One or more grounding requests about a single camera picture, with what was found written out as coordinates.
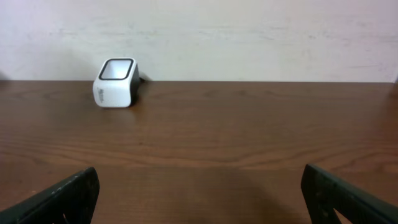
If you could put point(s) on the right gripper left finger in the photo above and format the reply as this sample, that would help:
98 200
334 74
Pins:
72 200

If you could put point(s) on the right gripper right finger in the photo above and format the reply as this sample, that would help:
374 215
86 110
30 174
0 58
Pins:
326 195

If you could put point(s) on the white barcode scanner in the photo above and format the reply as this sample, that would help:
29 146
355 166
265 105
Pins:
117 83

